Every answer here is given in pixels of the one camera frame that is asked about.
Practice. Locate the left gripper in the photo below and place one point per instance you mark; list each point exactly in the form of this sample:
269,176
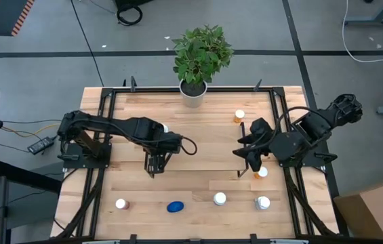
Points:
167,144

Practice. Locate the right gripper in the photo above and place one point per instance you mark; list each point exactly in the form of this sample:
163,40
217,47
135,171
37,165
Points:
262,135

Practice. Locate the orange pill bottle white cap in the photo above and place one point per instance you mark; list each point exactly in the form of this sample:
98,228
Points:
239,116
263,172

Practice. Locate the clear antacid jar blue lid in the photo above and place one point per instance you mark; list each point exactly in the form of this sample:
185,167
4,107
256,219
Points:
175,206

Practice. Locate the white aspirin bottle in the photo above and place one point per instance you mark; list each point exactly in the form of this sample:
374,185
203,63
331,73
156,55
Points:
219,198

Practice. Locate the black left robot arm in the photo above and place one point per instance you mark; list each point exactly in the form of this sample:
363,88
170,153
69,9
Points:
110,123

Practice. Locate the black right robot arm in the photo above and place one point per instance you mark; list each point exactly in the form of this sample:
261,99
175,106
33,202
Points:
313,128

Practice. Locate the wooden shelf black metal legs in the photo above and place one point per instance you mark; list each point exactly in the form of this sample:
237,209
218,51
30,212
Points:
211,149

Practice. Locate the green plant in white pot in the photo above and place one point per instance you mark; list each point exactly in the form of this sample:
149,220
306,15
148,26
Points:
199,54

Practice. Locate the black power adapter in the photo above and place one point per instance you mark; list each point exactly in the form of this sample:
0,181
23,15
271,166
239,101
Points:
40,145

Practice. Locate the black side desk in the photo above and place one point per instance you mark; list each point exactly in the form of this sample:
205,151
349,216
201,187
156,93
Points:
25,176

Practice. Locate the brown cardboard box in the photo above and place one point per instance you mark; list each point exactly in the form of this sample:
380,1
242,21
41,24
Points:
377,210

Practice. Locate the grey metal desk leg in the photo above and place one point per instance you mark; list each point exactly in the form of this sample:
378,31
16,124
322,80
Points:
374,21

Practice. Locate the black mat orange striped edge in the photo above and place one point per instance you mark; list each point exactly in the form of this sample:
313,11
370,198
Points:
1,17

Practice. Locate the black frame clamp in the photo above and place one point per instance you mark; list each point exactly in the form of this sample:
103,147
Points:
257,85
133,84

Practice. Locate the black metal table frame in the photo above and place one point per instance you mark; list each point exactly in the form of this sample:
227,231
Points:
164,89

